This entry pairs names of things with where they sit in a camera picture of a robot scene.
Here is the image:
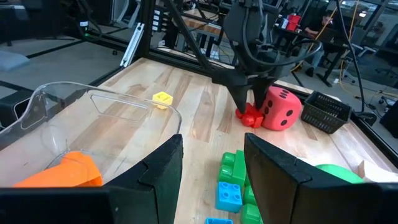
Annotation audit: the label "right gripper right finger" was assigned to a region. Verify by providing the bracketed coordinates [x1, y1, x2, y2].
[244, 133, 398, 224]

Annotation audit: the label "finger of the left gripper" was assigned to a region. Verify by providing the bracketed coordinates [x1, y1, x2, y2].
[251, 77, 277, 110]
[213, 70, 252, 114]

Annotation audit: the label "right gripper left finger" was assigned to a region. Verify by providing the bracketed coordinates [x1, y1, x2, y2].
[0, 133, 184, 224]

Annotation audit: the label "pink foam dice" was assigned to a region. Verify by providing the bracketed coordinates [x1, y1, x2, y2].
[258, 86, 303, 131]

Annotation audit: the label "red studded toy block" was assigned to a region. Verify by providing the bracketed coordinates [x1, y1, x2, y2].
[235, 102, 265, 129]

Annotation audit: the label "green toy block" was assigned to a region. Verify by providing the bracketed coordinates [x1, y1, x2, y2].
[241, 185, 264, 224]
[217, 150, 247, 187]

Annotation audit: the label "blue toy block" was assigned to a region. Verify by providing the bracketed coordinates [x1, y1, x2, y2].
[215, 181, 244, 213]
[205, 217, 234, 224]

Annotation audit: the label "green foam dice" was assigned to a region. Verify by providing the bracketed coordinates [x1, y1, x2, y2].
[315, 164, 365, 184]

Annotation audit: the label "yellow toy block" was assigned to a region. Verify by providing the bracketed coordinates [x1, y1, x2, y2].
[152, 91, 174, 110]

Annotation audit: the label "long orange toy block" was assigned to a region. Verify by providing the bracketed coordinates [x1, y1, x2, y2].
[14, 151, 104, 188]

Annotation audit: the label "small cream box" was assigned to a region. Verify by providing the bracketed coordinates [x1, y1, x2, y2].
[357, 160, 398, 184]

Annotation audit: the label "red container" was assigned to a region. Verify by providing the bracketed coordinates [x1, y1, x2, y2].
[285, 14, 302, 32]

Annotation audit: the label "person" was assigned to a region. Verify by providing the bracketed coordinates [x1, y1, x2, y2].
[303, 14, 334, 78]

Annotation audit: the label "small black box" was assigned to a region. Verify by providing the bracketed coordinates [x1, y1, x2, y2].
[300, 91, 353, 134]

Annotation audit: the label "clear plastic bin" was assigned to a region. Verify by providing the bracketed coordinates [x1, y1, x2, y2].
[0, 81, 183, 189]

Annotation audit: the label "black desk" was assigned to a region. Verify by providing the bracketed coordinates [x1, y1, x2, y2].
[273, 24, 354, 88]

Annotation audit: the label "yellow cable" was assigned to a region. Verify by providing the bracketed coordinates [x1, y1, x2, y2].
[291, 0, 360, 94]

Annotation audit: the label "silver aluminium rail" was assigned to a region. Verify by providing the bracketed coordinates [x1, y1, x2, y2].
[119, 22, 146, 68]

